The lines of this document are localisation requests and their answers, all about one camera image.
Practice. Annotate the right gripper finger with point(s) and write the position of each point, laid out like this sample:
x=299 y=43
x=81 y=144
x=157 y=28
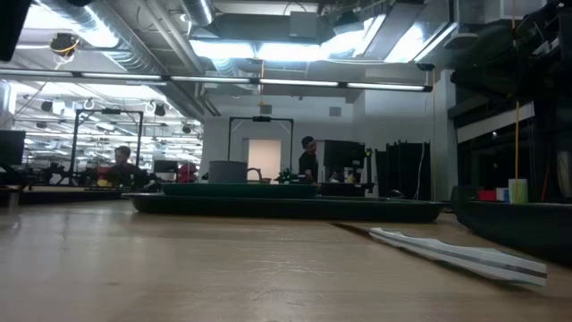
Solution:
x=473 y=82

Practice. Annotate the black cloth napkin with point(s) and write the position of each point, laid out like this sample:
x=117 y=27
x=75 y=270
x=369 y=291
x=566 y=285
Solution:
x=514 y=228

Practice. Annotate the grey blue mug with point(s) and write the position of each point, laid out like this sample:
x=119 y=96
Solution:
x=228 y=172

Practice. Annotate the dark green plastic tray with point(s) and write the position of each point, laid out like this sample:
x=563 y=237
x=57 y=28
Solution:
x=286 y=209

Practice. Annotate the black curtain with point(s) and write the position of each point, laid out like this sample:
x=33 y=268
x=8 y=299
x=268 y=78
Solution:
x=402 y=170

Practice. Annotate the red box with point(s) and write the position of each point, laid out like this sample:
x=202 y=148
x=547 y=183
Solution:
x=487 y=195

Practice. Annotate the blue box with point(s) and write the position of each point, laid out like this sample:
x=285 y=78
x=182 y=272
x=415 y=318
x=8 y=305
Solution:
x=502 y=195

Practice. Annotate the white green cup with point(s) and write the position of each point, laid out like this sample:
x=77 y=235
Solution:
x=518 y=192

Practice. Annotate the black dome object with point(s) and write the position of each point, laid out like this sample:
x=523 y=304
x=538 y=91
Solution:
x=396 y=194

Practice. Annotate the black monitor on desk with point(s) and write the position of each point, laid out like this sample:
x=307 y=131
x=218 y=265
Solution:
x=344 y=154

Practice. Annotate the dark desk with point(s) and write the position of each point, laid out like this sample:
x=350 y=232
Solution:
x=344 y=188

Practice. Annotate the grey ceiling box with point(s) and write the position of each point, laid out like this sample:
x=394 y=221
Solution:
x=304 y=24

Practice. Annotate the standing person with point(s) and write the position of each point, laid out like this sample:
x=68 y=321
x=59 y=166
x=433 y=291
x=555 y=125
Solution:
x=308 y=165

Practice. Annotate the LED light bar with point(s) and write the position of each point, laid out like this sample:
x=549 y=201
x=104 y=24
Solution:
x=214 y=79

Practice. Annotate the red chair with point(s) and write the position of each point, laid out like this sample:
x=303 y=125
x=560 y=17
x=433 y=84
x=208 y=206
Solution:
x=187 y=173

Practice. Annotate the seated person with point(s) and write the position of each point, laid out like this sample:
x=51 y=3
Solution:
x=123 y=170

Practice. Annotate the grey wall vent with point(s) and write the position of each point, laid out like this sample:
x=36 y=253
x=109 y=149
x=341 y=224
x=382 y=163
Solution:
x=335 y=111
x=266 y=109

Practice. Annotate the black rig frame with camera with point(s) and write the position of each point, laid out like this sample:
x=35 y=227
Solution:
x=261 y=119

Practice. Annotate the round silver duct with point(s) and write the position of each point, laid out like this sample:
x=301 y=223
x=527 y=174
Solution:
x=199 y=11

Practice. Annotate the large silver ventilation duct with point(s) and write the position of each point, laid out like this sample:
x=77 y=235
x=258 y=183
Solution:
x=134 y=53

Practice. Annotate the wide black rig frame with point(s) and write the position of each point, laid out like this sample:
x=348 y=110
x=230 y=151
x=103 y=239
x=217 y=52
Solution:
x=75 y=147

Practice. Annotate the black aluminium table frame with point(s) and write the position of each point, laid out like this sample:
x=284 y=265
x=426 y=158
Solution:
x=67 y=197

